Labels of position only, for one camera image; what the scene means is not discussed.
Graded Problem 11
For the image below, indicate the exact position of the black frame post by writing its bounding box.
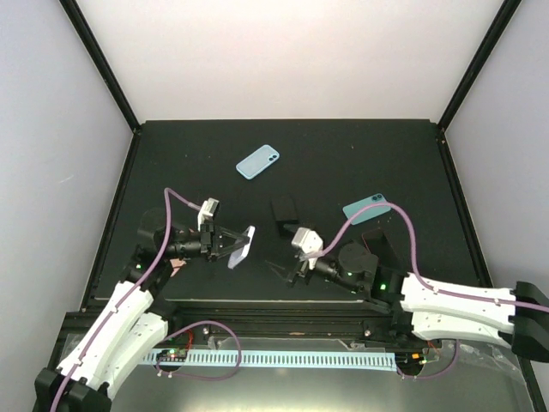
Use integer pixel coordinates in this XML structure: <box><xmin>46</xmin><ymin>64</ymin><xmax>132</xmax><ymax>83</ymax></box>
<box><xmin>59</xmin><ymin>0</ymin><xmax>141</xmax><ymax>133</ymax></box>
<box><xmin>437</xmin><ymin>0</ymin><xmax>522</xmax><ymax>132</ymax></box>

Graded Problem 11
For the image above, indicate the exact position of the teal phone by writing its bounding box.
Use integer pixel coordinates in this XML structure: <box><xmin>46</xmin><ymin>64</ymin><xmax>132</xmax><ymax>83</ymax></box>
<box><xmin>342</xmin><ymin>193</ymin><xmax>391</xmax><ymax>226</ymax></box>

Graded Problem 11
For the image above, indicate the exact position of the right small circuit board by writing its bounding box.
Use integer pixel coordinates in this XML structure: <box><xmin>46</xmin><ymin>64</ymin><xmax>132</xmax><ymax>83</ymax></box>
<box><xmin>403</xmin><ymin>352</ymin><xmax>434</xmax><ymax>365</ymax></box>

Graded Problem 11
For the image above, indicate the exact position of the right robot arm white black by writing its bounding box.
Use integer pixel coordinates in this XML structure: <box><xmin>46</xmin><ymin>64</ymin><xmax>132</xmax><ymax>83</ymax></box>
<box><xmin>281</xmin><ymin>223</ymin><xmax>548</xmax><ymax>362</ymax></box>

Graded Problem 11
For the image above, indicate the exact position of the left purple base cable loop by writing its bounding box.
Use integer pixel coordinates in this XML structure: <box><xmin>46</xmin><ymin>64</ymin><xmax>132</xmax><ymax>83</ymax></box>
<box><xmin>154</xmin><ymin>320</ymin><xmax>242</xmax><ymax>382</ymax></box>

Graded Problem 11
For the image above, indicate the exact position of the light blue slotted cable duct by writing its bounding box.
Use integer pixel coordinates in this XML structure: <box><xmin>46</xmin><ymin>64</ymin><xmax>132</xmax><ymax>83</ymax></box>
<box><xmin>140</xmin><ymin>348</ymin><xmax>397</xmax><ymax>372</ymax></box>

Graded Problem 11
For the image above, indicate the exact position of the left black frame post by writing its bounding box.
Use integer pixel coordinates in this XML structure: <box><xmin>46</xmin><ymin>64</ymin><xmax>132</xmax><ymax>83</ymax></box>
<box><xmin>59</xmin><ymin>0</ymin><xmax>141</xmax><ymax>133</ymax></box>

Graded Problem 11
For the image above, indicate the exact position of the lilac phone case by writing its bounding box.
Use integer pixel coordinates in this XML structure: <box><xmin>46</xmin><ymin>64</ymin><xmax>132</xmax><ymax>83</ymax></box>
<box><xmin>227</xmin><ymin>226</ymin><xmax>256</xmax><ymax>270</ymax></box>

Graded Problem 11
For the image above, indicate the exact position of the black phone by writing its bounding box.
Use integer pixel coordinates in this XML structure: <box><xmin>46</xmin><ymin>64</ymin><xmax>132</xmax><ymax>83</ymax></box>
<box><xmin>271</xmin><ymin>195</ymin><xmax>299</xmax><ymax>238</ymax></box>

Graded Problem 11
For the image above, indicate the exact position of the red phone case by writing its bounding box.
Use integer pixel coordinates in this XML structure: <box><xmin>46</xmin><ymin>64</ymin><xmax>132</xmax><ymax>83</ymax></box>
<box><xmin>361</xmin><ymin>228</ymin><xmax>401</xmax><ymax>269</ymax></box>

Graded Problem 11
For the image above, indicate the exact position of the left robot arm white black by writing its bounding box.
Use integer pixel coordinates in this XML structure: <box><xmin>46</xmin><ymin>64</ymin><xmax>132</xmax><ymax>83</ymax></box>
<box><xmin>34</xmin><ymin>209</ymin><xmax>255</xmax><ymax>411</ymax></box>

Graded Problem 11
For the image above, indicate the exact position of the small circuit board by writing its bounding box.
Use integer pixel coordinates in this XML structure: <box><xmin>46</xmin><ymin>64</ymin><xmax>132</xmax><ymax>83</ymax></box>
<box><xmin>156</xmin><ymin>348</ymin><xmax>187</xmax><ymax>362</ymax></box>
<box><xmin>403</xmin><ymin>352</ymin><xmax>434</xmax><ymax>365</ymax></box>

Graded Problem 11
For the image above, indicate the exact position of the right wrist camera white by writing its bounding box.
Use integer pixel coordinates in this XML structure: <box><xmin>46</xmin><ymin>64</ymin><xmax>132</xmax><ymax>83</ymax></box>
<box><xmin>291</xmin><ymin>227</ymin><xmax>323</xmax><ymax>258</ymax></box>

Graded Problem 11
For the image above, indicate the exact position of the pink phone case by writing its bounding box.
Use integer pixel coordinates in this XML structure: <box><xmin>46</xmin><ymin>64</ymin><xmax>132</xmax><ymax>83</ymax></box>
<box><xmin>170</xmin><ymin>259</ymin><xmax>186</xmax><ymax>277</ymax></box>

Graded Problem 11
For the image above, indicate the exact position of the light blue phone case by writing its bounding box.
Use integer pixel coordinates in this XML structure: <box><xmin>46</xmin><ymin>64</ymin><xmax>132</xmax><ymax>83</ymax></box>
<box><xmin>236</xmin><ymin>144</ymin><xmax>281</xmax><ymax>180</ymax></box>

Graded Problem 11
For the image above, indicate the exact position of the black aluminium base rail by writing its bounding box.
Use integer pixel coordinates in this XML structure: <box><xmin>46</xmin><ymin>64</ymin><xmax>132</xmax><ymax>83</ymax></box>
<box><xmin>147</xmin><ymin>298</ymin><xmax>427</xmax><ymax>351</ymax></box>

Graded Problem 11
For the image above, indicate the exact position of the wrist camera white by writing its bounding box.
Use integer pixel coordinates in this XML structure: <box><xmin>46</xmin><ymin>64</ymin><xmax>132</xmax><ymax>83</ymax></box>
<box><xmin>197</xmin><ymin>197</ymin><xmax>220</xmax><ymax>232</ymax></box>
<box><xmin>291</xmin><ymin>227</ymin><xmax>323</xmax><ymax>258</ymax></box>

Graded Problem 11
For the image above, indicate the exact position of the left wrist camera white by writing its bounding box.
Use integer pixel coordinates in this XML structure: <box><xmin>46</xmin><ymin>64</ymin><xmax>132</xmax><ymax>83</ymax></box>
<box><xmin>197</xmin><ymin>197</ymin><xmax>220</xmax><ymax>232</ymax></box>

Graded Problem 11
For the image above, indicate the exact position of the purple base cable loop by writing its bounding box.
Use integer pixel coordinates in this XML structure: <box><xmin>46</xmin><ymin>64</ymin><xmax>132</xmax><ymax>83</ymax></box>
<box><xmin>154</xmin><ymin>320</ymin><xmax>242</xmax><ymax>382</ymax></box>
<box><xmin>396</xmin><ymin>341</ymin><xmax>461</xmax><ymax>382</ymax></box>

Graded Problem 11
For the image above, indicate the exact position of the right black frame post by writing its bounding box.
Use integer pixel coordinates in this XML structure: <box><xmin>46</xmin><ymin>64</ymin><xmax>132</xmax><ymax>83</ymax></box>
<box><xmin>437</xmin><ymin>0</ymin><xmax>522</xmax><ymax>132</ymax></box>

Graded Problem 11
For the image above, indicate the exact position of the right purple base cable loop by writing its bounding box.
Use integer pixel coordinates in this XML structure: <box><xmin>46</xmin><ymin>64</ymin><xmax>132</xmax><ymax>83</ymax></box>
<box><xmin>396</xmin><ymin>341</ymin><xmax>461</xmax><ymax>382</ymax></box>

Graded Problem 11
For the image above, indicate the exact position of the left small circuit board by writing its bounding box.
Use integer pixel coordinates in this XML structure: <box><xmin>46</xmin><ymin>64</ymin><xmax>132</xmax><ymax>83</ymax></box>
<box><xmin>156</xmin><ymin>348</ymin><xmax>187</xmax><ymax>362</ymax></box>

